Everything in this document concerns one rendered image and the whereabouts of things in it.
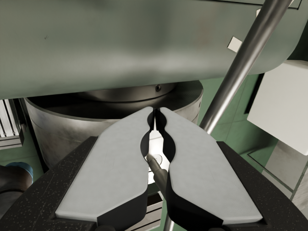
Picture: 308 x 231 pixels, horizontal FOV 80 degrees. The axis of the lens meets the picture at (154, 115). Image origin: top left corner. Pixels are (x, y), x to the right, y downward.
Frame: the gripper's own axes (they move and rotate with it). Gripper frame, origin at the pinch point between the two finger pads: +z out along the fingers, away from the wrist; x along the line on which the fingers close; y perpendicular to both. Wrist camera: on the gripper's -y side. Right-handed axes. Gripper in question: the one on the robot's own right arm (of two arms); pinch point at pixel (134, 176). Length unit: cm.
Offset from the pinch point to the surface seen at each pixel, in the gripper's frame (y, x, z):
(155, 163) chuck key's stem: -21.0, 16.9, -2.7
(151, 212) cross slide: 38.5, -10.7, 11.2
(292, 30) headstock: -38.6, 17.7, 14.6
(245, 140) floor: 119, -108, 206
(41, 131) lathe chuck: -24.2, 8.4, -16.7
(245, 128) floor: 94, -108, 196
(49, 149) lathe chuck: -21.3, 9.2, -16.2
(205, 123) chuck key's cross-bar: -32.0, 24.3, -2.3
